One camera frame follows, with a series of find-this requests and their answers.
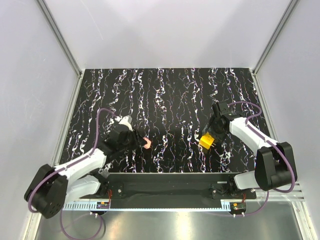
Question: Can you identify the pink plug adapter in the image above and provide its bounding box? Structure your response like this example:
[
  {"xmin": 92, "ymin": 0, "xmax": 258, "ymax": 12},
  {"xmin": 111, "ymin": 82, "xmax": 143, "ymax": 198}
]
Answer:
[{"xmin": 143, "ymin": 137, "xmax": 152, "ymax": 149}]

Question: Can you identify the yellow socket cube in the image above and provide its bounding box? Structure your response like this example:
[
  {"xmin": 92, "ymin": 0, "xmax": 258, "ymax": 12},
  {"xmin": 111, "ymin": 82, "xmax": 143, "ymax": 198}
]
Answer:
[{"xmin": 199, "ymin": 132, "xmax": 216, "ymax": 150}]

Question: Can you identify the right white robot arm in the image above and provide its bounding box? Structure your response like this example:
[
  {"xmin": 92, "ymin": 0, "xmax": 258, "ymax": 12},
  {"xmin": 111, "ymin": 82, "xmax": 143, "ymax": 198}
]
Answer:
[{"xmin": 199, "ymin": 102, "xmax": 298, "ymax": 199}]

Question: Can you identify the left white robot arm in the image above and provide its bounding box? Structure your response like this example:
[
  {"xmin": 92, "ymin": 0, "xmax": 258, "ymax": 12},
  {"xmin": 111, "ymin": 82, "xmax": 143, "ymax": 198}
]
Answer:
[{"xmin": 24, "ymin": 124, "xmax": 151, "ymax": 219}]

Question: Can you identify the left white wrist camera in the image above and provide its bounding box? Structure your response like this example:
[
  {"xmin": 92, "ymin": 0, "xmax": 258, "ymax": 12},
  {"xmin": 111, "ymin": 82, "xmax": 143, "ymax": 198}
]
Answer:
[{"xmin": 115, "ymin": 115, "xmax": 133, "ymax": 132}]

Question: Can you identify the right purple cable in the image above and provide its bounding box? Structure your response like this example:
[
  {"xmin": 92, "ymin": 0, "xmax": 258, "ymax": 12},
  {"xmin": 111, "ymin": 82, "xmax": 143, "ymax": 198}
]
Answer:
[{"xmin": 228, "ymin": 100, "xmax": 298, "ymax": 216}]

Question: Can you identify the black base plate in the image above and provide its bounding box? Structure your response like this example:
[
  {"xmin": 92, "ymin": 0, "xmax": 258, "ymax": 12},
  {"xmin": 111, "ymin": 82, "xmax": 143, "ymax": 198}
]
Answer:
[{"xmin": 86, "ymin": 173, "xmax": 257, "ymax": 211}]

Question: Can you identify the slotted cable duct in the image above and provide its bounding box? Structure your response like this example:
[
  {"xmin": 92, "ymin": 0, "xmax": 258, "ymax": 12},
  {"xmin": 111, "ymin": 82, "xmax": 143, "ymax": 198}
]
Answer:
[{"xmin": 62, "ymin": 201, "xmax": 110, "ymax": 211}]

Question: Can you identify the right aluminium frame post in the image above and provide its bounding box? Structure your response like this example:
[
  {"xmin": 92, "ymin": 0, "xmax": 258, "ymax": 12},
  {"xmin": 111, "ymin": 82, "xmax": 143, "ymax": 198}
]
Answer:
[{"xmin": 252, "ymin": 0, "xmax": 300, "ymax": 76}]

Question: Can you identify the aluminium frame post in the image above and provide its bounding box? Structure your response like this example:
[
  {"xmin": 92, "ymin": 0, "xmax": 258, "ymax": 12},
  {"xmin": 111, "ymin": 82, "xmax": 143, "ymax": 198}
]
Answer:
[
  {"xmin": 35, "ymin": 0, "xmax": 82, "ymax": 78},
  {"xmin": 252, "ymin": 0, "xmax": 300, "ymax": 76}
]

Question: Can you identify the left aluminium frame post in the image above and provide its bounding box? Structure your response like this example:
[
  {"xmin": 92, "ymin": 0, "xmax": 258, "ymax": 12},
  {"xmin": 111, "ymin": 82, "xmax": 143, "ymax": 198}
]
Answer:
[{"xmin": 35, "ymin": 0, "xmax": 82, "ymax": 78}]

